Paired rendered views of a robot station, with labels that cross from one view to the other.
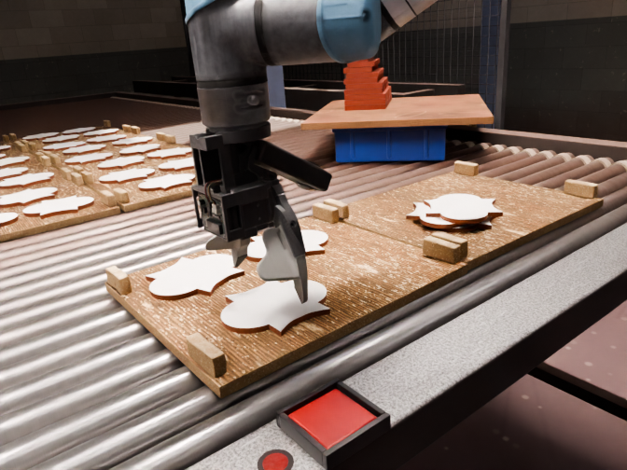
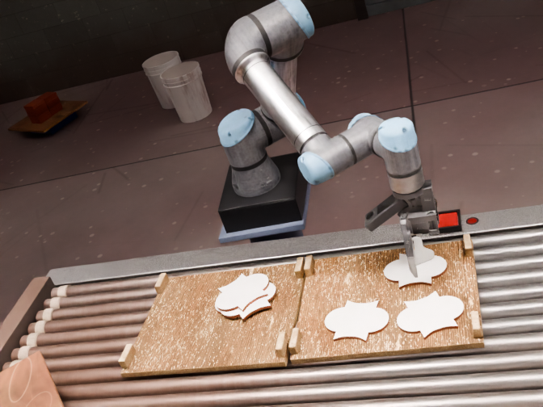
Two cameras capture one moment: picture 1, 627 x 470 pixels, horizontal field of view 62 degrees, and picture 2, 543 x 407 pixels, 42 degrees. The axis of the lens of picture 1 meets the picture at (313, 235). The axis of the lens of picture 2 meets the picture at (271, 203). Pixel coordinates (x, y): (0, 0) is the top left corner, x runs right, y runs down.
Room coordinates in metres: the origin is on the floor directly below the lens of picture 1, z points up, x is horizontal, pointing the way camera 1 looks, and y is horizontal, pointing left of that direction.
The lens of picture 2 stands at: (1.55, 1.02, 2.01)
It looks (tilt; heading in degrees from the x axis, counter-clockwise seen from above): 30 degrees down; 237
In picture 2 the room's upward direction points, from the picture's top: 19 degrees counter-clockwise
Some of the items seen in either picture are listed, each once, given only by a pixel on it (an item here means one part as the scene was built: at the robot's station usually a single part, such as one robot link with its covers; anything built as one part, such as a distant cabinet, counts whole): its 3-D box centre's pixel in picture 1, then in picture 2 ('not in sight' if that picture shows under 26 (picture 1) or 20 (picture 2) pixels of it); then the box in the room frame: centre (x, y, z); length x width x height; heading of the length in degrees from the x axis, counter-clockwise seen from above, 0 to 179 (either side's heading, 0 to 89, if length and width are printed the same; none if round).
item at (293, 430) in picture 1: (332, 420); (445, 221); (0.39, -0.01, 0.92); 0.08 x 0.08 x 0.02; 37
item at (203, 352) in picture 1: (205, 354); (468, 245); (0.48, 0.12, 0.95); 0.06 x 0.02 x 0.03; 37
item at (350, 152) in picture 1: (393, 133); not in sight; (1.57, -0.26, 0.97); 0.31 x 0.31 x 0.10; 76
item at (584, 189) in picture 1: (580, 188); (162, 283); (0.96, -0.52, 0.95); 0.06 x 0.02 x 0.03; 36
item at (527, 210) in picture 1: (458, 209); (218, 316); (0.96, -0.28, 0.93); 0.41 x 0.35 x 0.02; 126
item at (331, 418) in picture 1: (332, 421); (445, 222); (0.39, -0.01, 0.92); 0.06 x 0.06 x 0.01; 37
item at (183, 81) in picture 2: not in sight; (187, 92); (-0.96, -3.40, 0.18); 0.30 x 0.30 x 0.37
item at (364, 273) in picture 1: (283, 277); (386, 299); (0.70, 0.05, 0.93); 0.41 x 0.35 x 0.02; 127
